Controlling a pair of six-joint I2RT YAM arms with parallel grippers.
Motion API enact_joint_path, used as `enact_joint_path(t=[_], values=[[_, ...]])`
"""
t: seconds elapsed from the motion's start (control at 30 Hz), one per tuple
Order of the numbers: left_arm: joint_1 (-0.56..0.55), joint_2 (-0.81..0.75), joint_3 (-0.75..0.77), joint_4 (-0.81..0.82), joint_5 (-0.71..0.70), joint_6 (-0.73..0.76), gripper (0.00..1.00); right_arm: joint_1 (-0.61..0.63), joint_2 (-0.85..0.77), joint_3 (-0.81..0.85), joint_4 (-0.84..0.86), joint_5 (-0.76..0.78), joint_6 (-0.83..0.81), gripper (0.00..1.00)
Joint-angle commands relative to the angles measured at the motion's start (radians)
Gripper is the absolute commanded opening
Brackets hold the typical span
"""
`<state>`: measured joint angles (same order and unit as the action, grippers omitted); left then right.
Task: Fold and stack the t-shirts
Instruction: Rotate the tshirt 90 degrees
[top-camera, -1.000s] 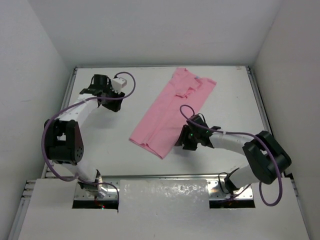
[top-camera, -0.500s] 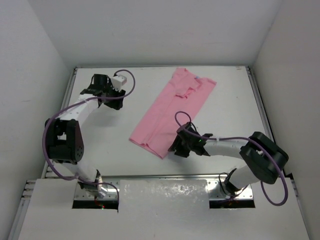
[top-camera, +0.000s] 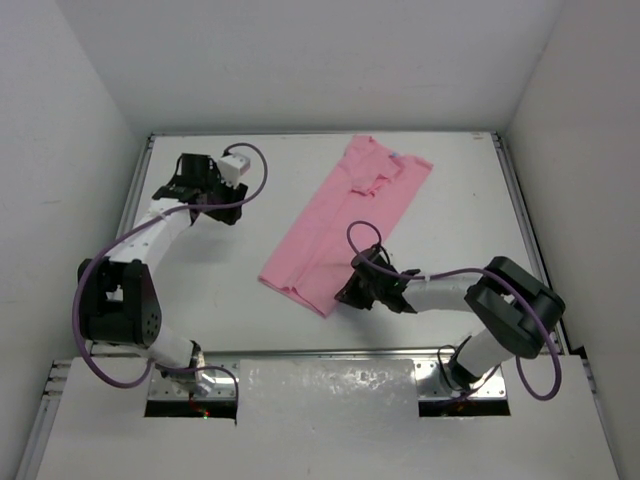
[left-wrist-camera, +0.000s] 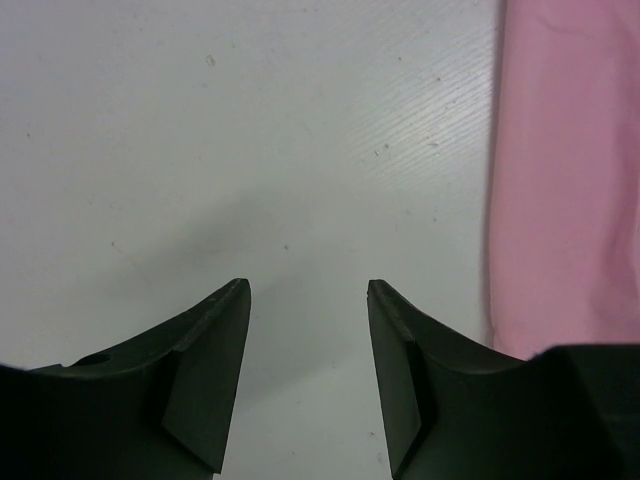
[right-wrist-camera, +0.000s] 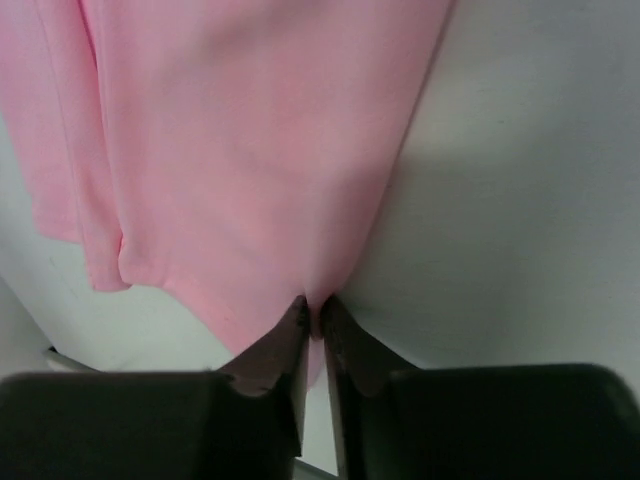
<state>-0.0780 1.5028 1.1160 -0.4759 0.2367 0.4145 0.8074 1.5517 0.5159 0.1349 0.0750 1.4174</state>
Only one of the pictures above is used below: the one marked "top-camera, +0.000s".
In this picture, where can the white front cover board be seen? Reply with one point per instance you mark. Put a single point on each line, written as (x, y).
(327, 420)

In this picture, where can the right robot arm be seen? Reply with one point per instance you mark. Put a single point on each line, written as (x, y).
(517, 310)

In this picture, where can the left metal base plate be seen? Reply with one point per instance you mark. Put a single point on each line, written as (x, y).
(208, 377)

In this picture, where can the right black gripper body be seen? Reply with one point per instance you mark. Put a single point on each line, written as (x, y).
(361, 295)

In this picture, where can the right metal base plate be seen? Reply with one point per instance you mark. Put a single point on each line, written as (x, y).
(433, 385)

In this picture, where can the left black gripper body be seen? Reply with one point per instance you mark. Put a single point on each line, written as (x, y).
(226, 203)

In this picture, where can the pink t-shirt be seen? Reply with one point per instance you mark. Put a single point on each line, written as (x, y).
(371, 182)

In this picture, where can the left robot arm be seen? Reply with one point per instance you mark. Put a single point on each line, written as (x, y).
(116, 302)

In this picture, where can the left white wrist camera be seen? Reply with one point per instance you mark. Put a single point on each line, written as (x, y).
(232, 167)

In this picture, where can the metal base plate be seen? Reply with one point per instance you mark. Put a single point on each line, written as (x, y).
(433, 385)
(208, 377)

